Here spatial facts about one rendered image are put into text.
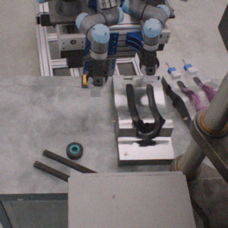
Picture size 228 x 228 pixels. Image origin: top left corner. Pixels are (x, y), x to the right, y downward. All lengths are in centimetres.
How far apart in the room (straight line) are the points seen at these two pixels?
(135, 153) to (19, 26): 226
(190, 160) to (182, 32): 274
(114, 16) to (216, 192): 90
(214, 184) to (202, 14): 307
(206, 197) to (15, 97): 116
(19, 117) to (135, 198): 107
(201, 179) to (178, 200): 27
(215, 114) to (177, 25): 295
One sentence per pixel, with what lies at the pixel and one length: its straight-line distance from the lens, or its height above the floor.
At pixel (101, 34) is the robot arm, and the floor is 130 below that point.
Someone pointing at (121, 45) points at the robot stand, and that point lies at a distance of 219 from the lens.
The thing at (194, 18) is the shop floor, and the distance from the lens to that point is 396.
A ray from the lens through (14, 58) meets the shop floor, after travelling 324.
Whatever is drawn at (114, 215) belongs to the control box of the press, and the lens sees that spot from 84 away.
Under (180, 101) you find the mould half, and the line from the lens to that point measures 186.
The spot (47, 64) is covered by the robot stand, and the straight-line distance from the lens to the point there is 284.
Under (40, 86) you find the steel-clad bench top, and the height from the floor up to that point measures 80.
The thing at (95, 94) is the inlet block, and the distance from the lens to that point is 173.
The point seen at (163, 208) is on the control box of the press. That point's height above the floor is 147.
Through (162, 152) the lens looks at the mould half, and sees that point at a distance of 166.
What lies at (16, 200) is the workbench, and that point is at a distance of 172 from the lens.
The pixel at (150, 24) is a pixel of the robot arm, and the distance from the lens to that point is 158.
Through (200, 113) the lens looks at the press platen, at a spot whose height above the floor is 154.
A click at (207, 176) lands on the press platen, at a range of 116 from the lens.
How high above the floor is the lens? 225
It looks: 53 degrees down
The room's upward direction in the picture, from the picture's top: 10 degrees clockwise
